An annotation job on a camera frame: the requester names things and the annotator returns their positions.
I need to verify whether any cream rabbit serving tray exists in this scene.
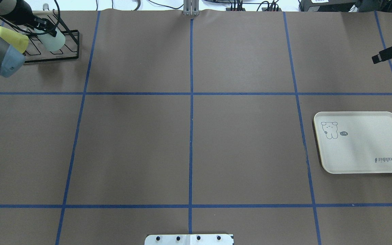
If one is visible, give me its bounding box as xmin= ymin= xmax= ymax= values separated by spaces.
xmin=313 ymin=111 xmax=392 ymax=174

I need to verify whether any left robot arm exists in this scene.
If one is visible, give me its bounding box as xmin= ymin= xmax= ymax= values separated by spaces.
xmin=0 ymin=0 xmax=64 ymax=78

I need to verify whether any aluminium frame post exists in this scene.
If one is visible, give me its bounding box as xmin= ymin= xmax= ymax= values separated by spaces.
xmin=182 ymin=0 xmax=200 ymax=17

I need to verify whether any pale green cup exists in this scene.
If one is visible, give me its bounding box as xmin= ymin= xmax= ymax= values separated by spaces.
xmin=34 ymin=28 xmax=66 ymax=52

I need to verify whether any black wire cup rack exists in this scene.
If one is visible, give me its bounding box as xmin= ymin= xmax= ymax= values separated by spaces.
xmin=0 ymin=10 xmax=80 ymax=64

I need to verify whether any yellow cup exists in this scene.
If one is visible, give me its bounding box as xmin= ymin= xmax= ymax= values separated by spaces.
xmin=0 ymin=26 xmax=29 ymax=54

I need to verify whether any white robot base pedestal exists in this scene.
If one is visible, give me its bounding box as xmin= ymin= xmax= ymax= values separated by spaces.
xmin=144 ymin=234 xmax=234 ymax=245

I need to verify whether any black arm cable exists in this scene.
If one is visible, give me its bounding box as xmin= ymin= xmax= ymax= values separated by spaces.
xmin=0 ymin=0 xmax=62 ymax=35

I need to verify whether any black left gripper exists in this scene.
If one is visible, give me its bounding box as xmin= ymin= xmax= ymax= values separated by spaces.
xmin=29 ymin=15 xmax=58 ymax=37

